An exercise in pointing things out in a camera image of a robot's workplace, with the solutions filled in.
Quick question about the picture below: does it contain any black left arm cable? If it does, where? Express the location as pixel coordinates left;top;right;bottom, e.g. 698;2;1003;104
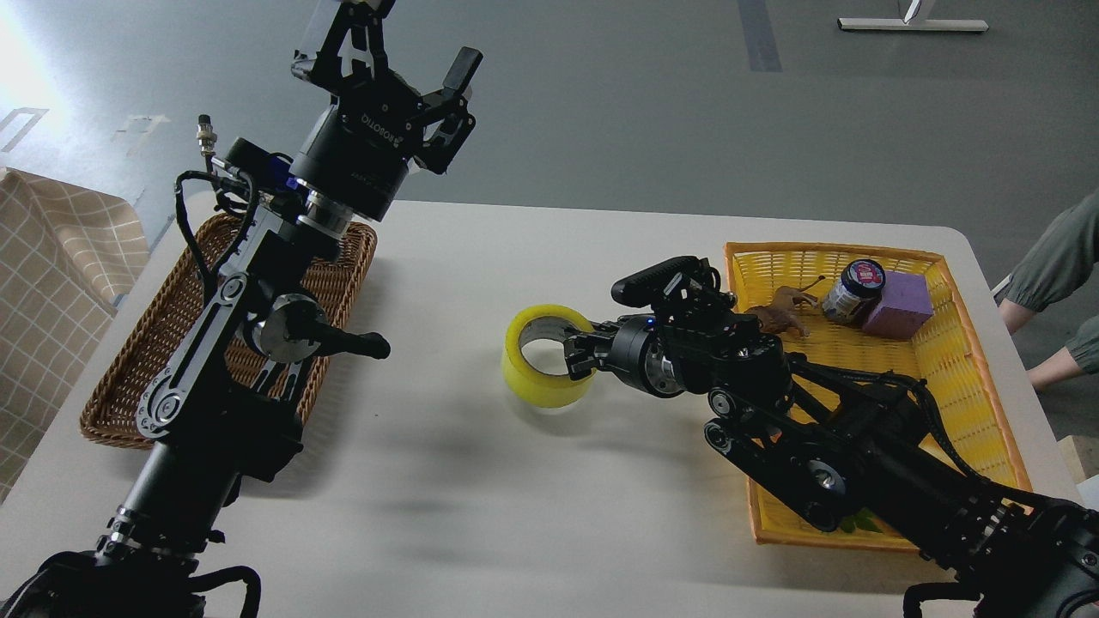
174;167;258;293

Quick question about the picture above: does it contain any white metal stand base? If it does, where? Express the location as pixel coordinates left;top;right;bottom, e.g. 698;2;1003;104
836;1;989;33

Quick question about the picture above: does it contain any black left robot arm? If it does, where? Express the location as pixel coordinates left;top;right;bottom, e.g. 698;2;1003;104
3;1;482;617

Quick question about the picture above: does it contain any small dark jar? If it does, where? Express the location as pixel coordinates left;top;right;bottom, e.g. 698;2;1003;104
820;258;886;324

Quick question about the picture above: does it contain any brown toy animal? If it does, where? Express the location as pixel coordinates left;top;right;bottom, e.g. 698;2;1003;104
745;276;825;339

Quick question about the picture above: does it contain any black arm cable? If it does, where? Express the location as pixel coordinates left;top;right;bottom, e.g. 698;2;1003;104
790;360;1057;512
174;167;258;293

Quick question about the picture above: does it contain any purple foam block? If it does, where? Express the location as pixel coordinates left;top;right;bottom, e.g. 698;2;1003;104
861;271;934;340

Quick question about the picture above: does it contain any beige checkered cloth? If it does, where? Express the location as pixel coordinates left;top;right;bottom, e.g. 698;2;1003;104
1;167;149;497

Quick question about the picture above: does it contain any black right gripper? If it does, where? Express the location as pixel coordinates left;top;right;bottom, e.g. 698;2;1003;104
562;314;684;398

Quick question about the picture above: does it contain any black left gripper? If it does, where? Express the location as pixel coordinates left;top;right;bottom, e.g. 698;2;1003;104
289;1;482;221

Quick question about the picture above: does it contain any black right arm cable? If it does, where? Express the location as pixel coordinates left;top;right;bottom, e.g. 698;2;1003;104
790;360;1057;512

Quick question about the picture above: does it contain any orange toy carrot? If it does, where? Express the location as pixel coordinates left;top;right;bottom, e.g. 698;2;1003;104
839;509;884;536

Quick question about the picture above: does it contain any yellow tape roll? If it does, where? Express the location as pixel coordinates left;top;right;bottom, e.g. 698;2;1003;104
500;304;593;409

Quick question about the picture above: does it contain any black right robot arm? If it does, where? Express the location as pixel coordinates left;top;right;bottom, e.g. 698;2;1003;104
562;257;1098;617

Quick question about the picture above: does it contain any yellow plastic basket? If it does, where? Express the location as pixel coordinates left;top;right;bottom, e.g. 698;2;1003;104
723;240;1034;552

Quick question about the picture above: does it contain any brown wicker basket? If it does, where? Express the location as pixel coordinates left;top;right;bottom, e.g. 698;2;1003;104
80;214;378;450

